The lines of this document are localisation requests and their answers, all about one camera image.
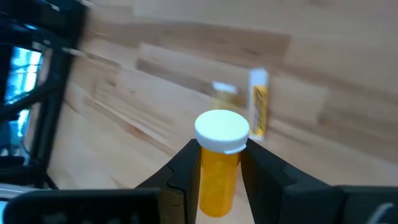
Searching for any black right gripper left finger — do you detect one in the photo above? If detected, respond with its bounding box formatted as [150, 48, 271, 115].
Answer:
[1, 138, 202, 224]

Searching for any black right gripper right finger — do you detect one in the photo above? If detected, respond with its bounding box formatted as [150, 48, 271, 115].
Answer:
[240, 138, 398, 224]

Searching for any small orange pill bottle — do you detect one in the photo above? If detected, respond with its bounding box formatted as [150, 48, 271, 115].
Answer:
[194, 109, 250, 218]

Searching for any white tube yellow label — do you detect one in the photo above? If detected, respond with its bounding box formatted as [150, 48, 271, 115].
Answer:
[247, 67, 270, 141]

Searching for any pale yellow pill vial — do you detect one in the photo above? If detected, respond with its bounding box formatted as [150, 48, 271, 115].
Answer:
[211, 81, 239, 112]

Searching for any black aluminium rig frame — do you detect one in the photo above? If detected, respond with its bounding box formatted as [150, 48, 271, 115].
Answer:
[0, 0, 90, 190]

